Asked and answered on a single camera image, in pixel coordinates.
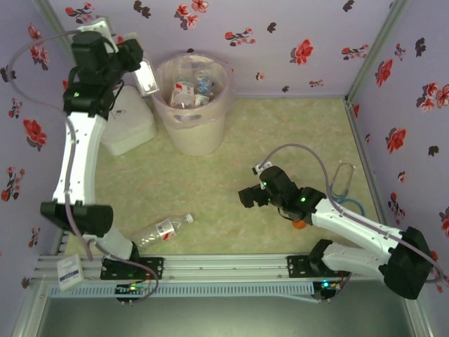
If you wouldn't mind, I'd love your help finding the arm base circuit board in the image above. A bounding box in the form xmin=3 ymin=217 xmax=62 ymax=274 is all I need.
xmin=115 ymin=283 xmax=149 ymax=295
xmin=315 ymin=279 xmax=343 ymax=303

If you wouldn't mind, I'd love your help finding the aluminium side rail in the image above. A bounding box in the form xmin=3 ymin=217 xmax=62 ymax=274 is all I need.
xmin=51 ymin=227 xmax=71 ymax=258
xmin=344 ymin=97 xmax=389 ymax=226

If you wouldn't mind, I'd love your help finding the clear bottle blue label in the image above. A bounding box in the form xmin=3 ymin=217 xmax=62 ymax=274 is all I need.
xmin=194 ymin=65 xmax=216 ymax=96

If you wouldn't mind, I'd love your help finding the white labelled adapter box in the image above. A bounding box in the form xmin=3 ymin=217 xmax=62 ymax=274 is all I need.
xmin=56 ymin=253 xmax=86 ymax=292

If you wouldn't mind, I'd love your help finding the beige plastic waste bin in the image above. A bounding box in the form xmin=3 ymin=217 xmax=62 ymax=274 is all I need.
xmin=152 ymin=52 xmax=234 ymax=157

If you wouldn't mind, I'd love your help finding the white plastic lid box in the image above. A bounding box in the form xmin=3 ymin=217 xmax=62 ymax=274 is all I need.
xmin=100 ymin=85 xmax=158 ymax=157

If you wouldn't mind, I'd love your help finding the white slotted cable duct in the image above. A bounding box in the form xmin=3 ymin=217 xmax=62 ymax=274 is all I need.
xmin=48 ymin=282 xmax=315 ymax=298

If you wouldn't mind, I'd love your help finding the crushed bottle red white label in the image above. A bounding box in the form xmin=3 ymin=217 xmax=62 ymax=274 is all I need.
xmin=132 ymin=213 xmax=195 ymax=251

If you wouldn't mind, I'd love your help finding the blue and grey tube coil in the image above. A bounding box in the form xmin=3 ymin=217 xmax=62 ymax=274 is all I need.
xmin=329 ymin=159 xmax=366 ymax=218

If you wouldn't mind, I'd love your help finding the ribbed bottle red white label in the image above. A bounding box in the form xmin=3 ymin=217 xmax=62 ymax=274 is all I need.
xmin=169 ymin=80 xmax=196 ymax=108

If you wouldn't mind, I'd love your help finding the clear bottle red white label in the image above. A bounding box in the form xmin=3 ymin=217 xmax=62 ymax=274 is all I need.
xmin=121 ymin=32 xmax=159 ymax=98

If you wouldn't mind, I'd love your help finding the aluminium frame post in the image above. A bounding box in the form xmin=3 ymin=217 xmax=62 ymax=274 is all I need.
xmin=34 ymin=0 xmax=76 ymax=60
xmin=404 ymin=298 xmax=435 ymax=337
xmin=10 ymin=277 xmax=50 ymax=337
xmin=345 ymin=0 xmax=413 ymax=105

